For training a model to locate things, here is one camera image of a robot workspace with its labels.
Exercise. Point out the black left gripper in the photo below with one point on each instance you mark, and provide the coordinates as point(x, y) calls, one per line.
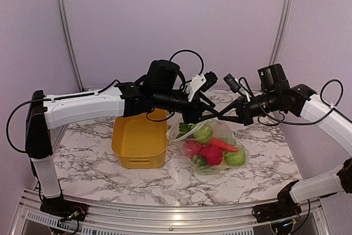
point(193, 114)

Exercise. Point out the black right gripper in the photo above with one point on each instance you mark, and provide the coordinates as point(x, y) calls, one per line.
point(242, 118)

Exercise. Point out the green toy pear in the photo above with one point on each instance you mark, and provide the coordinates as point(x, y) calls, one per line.
point(204, 134)

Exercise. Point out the red toy chili pepper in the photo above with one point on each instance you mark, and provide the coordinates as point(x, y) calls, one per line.
point(222, 137)

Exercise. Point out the clear polka dot zip bag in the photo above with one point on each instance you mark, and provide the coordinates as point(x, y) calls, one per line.
point(208, 170)

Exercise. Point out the red toy apple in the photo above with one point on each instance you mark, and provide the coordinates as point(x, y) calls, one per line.
point(192, 148)

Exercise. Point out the green toy apple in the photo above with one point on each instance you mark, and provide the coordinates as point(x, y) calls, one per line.
point(235, 158)

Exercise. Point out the red toy pomegranate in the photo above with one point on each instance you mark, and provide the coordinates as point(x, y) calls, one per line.
point(213, 155)

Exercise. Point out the green toy grape bunch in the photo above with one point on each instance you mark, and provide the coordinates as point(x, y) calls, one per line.
point(199, 161)

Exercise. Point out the yellow plastic basket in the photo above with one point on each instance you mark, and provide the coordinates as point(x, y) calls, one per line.
point(140, 142)

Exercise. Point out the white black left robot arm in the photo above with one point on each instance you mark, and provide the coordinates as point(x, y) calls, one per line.
point(140, 110)

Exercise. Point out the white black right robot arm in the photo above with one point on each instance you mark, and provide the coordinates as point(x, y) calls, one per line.
point(280, 154)

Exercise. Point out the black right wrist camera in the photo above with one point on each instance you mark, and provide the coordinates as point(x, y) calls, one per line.
point(273, 78)

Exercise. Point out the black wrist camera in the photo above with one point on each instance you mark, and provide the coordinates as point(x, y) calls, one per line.
point(161, 75)
point(273, 78)

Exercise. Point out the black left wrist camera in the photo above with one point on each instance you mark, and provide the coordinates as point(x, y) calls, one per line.
point(161, 75)

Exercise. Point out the right aluminium corner post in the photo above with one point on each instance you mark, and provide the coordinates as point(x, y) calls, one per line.
point(284, 18)

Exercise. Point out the aluminium corner post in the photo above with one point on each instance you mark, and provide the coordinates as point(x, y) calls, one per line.
point(284, 18)
point(69, 44)

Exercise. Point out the aluminium front frame rail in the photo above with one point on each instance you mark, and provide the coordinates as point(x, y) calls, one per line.
point(114, 218)

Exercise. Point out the left aluminium corner post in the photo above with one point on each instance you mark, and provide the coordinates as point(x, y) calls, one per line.
point(69, 44)

